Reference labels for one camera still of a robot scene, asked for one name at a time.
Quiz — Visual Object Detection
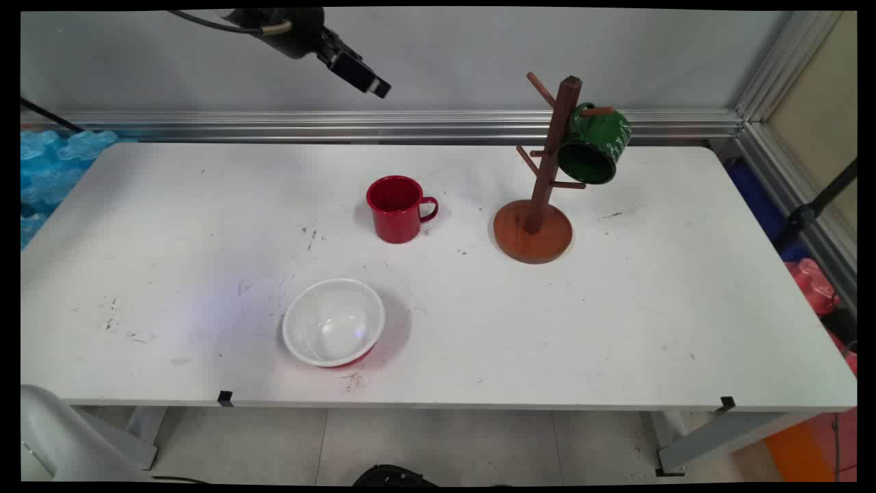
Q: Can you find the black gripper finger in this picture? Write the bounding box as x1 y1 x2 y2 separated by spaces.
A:
316 42 392 99
323 26 365 64

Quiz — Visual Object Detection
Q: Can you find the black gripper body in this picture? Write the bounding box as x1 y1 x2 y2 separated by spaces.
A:
233 8 328 60

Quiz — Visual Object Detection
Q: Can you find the green enamel mug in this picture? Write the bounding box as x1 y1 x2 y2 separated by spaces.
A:
557 102 632 186

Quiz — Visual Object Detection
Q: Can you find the red enamel mug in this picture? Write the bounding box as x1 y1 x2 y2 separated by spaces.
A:
365 175 439 245

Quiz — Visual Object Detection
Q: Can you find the brown wooden mug tree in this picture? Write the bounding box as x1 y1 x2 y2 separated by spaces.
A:
493 72 615 265

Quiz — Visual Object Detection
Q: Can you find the white bowl with red outside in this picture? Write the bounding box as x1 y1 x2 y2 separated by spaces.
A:
282 277 386 368

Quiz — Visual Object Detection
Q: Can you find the thin black rod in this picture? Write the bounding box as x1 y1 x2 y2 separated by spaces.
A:
21 97 86 134

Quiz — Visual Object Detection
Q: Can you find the blue bubble wrap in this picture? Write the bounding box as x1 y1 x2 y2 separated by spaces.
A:
21 129 141 251

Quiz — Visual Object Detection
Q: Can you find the black round object on floor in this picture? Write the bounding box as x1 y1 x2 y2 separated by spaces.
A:
352 464 439 487

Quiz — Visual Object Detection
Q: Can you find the grey table leg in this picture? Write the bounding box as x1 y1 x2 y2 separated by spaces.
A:
643 411 819 477
72 407 168 471

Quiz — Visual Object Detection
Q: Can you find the blue plastic item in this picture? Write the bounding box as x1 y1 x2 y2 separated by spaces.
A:
725 159 812 262

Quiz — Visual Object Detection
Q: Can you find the white rounded plastic shell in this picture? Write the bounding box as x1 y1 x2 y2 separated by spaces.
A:
21 384 150 482

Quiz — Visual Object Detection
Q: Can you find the black tripod leg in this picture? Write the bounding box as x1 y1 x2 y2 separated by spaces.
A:
772 159 858 253

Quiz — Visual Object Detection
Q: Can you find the red plastic bag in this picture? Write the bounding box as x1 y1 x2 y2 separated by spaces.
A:
784 257 858 376

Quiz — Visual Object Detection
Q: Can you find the orange box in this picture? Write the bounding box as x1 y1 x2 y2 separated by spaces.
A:
763 409 858 483

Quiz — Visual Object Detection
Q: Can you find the horizontal aluminium frame rail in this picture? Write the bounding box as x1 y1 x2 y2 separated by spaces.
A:
21 108 743 144

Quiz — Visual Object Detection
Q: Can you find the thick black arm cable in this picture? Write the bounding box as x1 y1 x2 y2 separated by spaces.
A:
168 10 274 36

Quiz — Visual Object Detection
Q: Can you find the angled aluminium frame post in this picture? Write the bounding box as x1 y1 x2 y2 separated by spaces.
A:
734 10 858 316

